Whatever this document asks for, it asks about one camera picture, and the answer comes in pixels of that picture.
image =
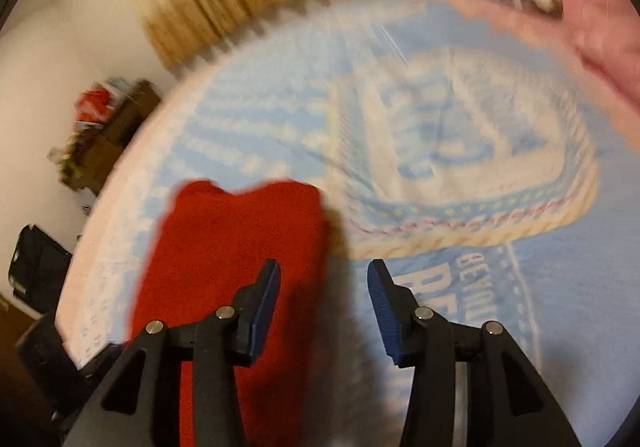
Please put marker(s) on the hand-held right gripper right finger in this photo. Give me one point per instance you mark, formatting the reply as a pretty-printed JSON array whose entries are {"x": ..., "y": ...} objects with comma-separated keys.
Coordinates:
[{"x": 385, "y": 312}]

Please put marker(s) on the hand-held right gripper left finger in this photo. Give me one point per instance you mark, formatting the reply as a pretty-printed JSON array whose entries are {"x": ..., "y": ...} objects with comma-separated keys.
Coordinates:
[{"x": 265, "y": 307}]

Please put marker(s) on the red knitted sweater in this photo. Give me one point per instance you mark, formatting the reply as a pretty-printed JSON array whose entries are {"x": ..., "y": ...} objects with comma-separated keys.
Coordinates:
[{"x": 210, "y": 252}]

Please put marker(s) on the pastel printed bedsheet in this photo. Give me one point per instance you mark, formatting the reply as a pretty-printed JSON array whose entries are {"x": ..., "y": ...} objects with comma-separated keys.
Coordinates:
[{"x": 450, "y": 152}]

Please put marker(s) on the black suitcase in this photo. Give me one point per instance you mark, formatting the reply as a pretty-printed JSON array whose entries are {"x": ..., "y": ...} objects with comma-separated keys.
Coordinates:
[{"x": 37, "y": 267}]

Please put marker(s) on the brown wooden desk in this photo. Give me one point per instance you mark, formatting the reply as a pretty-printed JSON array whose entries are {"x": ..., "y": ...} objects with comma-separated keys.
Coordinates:
[{"x": 115, "y": 127}]

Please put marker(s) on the red gift box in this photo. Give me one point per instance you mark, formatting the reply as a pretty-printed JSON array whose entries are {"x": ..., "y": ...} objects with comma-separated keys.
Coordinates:
[{"x": 94, "y": 106}]

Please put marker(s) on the pink pillow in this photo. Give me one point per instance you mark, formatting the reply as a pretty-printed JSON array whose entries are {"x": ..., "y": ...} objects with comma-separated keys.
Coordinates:
[{"x": 610, "y": 42}]

